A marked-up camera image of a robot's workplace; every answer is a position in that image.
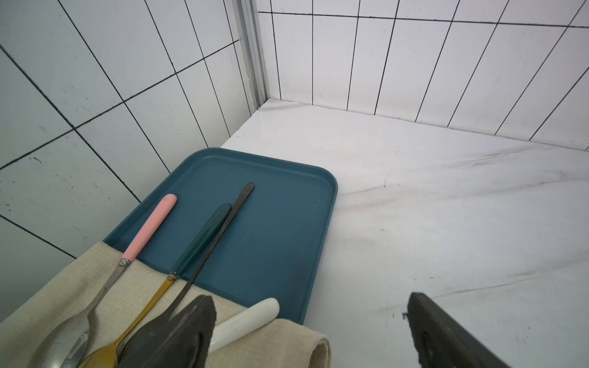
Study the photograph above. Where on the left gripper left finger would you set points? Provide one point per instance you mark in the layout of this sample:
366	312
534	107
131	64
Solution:
182	342

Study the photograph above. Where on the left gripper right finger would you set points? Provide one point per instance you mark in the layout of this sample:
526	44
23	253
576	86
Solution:
440	341

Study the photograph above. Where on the beige cloth mat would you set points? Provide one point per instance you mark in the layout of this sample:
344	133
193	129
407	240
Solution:
281	343

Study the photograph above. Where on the teal tray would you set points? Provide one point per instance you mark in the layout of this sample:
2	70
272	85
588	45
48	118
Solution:
272	247

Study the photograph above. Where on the white handle utensil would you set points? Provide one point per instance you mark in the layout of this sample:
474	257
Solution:
244	323

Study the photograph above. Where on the dark handle utensil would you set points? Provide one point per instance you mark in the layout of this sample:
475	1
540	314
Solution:
208	249

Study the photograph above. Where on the green handle gold spoon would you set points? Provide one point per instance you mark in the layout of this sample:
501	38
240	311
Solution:
107	356

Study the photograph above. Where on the pink handle spoon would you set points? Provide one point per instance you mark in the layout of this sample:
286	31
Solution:
65	345

